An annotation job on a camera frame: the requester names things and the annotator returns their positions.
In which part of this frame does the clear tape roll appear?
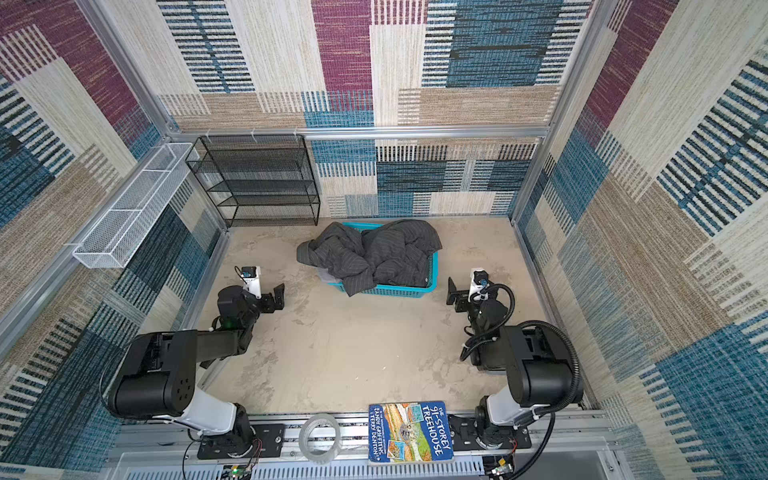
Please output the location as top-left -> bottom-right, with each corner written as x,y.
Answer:
298,413 -> 342,465

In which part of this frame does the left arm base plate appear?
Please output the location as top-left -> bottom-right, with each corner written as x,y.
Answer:
196,423 -> 286,460

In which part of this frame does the black wire shelf rack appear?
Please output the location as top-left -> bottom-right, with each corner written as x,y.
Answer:
185,134 -> 321,228

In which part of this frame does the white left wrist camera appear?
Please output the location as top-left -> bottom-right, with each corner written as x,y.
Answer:
239,266 -> 262,299

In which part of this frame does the white wire mesh tray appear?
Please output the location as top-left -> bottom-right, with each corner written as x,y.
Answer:
73,143 -> 192,269

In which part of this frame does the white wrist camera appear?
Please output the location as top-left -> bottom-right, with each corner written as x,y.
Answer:
239,266 -> 262,299
468,268 -> 490,303

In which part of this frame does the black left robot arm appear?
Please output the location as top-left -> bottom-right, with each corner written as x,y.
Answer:
106,283 -> 285,455

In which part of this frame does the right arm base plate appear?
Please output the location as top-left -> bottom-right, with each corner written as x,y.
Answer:
448,414 -> 532,451

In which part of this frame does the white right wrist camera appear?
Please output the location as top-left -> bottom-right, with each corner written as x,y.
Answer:
468,268 -> 490,303

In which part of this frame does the teal plastic laundry basket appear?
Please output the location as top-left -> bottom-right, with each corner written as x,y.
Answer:
317,222 -> 439,298

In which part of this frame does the dark grey pinstripe shirt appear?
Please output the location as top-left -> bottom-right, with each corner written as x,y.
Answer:
296,219 -> 442,296

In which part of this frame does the treehouse paperback book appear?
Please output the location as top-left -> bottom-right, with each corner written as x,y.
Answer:
368,401 -> 455,465

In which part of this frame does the black corrugated cable hose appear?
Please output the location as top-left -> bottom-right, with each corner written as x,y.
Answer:
459,283 -> 584,480

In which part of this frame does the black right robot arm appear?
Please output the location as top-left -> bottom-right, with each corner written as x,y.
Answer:
446,270 -> 583,449

